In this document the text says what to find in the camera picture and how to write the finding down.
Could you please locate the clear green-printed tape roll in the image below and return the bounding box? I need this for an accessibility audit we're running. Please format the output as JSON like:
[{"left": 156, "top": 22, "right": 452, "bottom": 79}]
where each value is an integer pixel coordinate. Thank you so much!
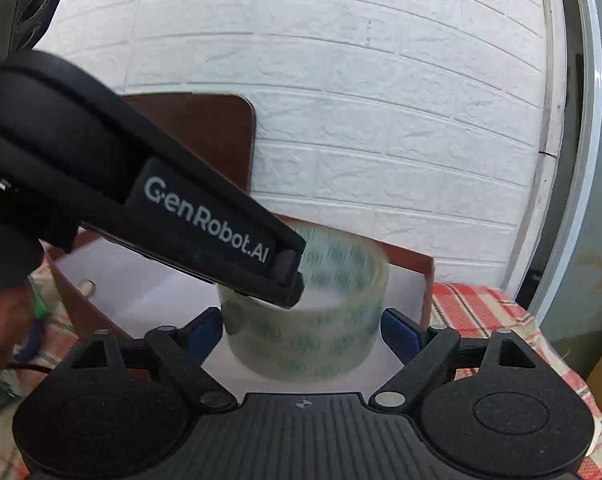
[{"left": 217, "top": 221, "right": 389, "bottom": 382}]

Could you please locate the person's left hand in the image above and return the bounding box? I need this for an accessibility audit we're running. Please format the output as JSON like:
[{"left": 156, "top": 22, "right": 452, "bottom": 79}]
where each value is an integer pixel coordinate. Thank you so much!
[{"left": 0, "top": 281, "right": 34, "bottom": 372}]

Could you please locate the red plaid bed sheet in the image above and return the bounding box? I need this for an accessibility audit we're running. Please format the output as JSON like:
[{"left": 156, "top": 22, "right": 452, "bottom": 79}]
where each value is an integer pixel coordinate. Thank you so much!
[{"left": 0, "top": 263, "right": 602, "bottom": 479}]

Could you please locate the brown white-lined storage box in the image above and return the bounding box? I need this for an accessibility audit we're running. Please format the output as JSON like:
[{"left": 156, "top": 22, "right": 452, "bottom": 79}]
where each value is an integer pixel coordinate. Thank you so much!
[{"left": 45, "top": 211, "right": 436, "bottom": 384}]

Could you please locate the dark brown wooden headboard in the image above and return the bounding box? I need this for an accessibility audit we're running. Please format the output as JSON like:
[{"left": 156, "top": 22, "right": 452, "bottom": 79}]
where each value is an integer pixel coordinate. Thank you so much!
[{"left": 123, "top": 92, "right": 257, "bottom": 192}]

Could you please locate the white framed sliding door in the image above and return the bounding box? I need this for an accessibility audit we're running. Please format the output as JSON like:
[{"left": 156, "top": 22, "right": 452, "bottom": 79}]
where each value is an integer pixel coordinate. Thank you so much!
[{"left": 503, "top": 0, "right": 602, "bottom": 339}]

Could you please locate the black cable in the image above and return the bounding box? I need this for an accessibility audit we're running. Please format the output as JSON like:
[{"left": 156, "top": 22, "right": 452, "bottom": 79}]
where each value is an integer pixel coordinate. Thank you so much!
[{"left": 2, "top": 361, "right": 52, "bottom": 375}]

